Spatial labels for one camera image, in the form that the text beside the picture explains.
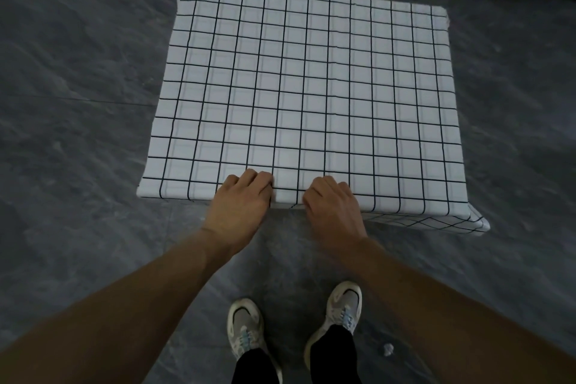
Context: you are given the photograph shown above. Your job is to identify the person's right hand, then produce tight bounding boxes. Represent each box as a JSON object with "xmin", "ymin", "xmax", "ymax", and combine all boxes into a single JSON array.
[{"xmin": 302, "ymin": 175, "xmax": 368, "ymax": 259}]

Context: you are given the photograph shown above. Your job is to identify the person's left hand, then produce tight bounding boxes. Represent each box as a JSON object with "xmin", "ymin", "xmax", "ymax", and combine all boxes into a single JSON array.
[{"xmin": 202, "ymin": 168, "xmax": 275, "ymax": 256}]

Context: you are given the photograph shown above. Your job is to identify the person's right forearm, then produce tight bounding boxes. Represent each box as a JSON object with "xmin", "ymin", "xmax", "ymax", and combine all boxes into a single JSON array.
[{"xmin": 335, "ymin": 237, "xmax": 576, "ymax": 384}]

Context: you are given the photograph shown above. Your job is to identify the person's left forearm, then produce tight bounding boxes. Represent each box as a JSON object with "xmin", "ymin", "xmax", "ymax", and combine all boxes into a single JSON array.
[{"xmin": 0, "ymin": 228, "xmax": 235, "ymax": 384}]

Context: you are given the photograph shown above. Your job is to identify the person's right white shoe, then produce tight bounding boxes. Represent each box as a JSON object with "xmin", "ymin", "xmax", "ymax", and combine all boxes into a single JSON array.
[{"xmin": 304, "ymin": 281, "xmax": 363, "ymax": 369}]

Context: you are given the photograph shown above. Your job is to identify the person's white shoe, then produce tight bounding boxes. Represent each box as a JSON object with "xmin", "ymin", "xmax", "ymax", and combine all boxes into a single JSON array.
[
  {"xmin": 226, "ymin": 298, "xmax": 283, "ymax": 382},
  {"xmin": 304, "ymin": 281, "xmax": 363, "ymax": 369}
]

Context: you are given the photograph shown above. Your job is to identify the person's left white shoe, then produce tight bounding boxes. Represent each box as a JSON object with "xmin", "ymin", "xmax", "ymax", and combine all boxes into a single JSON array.
[{"xmin": 226, "ymin": 298, "xmax": 283, "ymax": 382}]

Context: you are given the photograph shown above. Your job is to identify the person's black trousers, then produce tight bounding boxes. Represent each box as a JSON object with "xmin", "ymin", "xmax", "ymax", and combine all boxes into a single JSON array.
[{"xmin": 232, "ymin": 324, "xmax": 361, "ymax": 384}]

